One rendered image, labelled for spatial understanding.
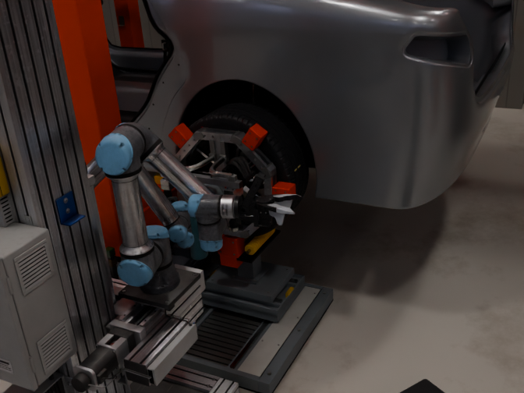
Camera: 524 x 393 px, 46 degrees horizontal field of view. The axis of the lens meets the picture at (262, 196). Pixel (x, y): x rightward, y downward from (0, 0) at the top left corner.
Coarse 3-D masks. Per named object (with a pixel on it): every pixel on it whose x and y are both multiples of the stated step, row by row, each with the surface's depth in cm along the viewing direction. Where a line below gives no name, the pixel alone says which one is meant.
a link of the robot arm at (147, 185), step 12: (144, 168) 238; (144, 180) 237; (144, 192) 239; (156, 192) 240; (156, 204) 241; (168, 204) 244; (168, 216) 244; (180, 216) 253; (168, 228) 247; (180, 228) 245; (180, 240) 246
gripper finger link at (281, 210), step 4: (268, 204) 189; (272, 204) 189; (276, 204) 189; (276, 208) 186; (280, 208) 186; (284, 208) 185; (288, 208) 185; (272, 212) 189; (280, 212) 186; (284, 212) 185; (288, 212) 185; (292, 212) 185; (272, 216) 190; (276, 216) 188; (280, 216) 187; (284, 216) 186; (276, 220) 189; (280, 220) 188; (280, 224) 188
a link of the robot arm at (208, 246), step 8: (200, 224) 198; (208, 224) 197; (216, 224) 198; (224, 224) 205; (200, 232) 200; (208, 232) 198; (216, 232) 199; (200, 240) 201; (208, 240) 200; (216, 240) 200; (208, 248) 201; (216, 248) 201
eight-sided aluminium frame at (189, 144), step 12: (204, 132) 292; (216, 132) 291; (228, 132) 291; (240, 132) 288; (192, 144) 298; (240, 144) 285; (180, 156) 306; (252, 156) 285; (264, 156) 288; (264, 168) 285; (264, 180) 288; (276, 180) 291; (264, 192) 290; (240, 228) 309; (252, 228) 303
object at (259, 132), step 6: (252, 126) 281; (258, 126) 284; (252, 132) 280; (258, 132) 280; (264, 132) 283; (246, 138) 282; (252, 138) 281; (258, 138) 280; (246, 144) 284; (252, 144) 282; (258, 144) 285
